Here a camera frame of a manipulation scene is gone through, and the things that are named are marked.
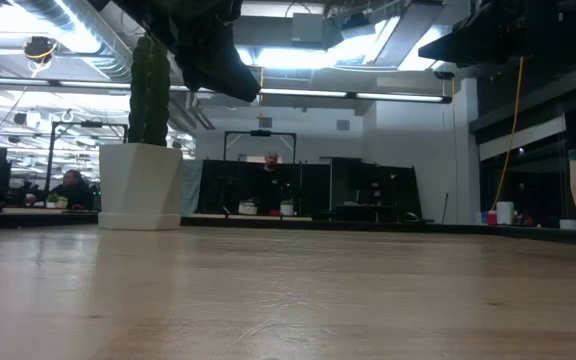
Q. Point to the long ceiling light strip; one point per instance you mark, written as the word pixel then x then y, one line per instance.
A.
pixel 398 97

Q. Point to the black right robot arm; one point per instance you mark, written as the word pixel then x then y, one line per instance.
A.
pixel 518 35

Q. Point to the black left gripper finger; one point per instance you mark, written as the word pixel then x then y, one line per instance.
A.
pixel 245 85

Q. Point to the black metal frame rig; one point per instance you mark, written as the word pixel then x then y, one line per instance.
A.
pixel 260 133

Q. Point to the black ceiling camera dome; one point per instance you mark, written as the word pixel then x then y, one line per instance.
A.
pixel 443 75

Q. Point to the grey wall vent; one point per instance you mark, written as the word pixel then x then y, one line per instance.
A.
pixel 343 125

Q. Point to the grey ceiling box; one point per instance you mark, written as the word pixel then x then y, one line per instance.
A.
pixel 308 27

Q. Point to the small white cup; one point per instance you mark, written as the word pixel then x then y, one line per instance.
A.
pixel 568 224

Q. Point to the broom stick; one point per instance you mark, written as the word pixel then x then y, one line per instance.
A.
pixel 445 207

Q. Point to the black partition desk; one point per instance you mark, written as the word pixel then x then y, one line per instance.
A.
pixel 358 185

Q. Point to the small white plant pot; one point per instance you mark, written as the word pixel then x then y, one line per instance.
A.
pixel 286 208

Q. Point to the red container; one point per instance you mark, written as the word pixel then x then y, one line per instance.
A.
pixel 491 217

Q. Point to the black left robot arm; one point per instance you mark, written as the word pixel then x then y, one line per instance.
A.
pixel 168 15

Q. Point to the wide white plant pot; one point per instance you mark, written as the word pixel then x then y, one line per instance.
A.
pixel 247 208

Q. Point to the person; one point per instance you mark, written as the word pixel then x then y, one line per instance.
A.
pixel 269 185
pixel 75 192

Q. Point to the white bucket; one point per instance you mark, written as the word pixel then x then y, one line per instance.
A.
pixel 505 212

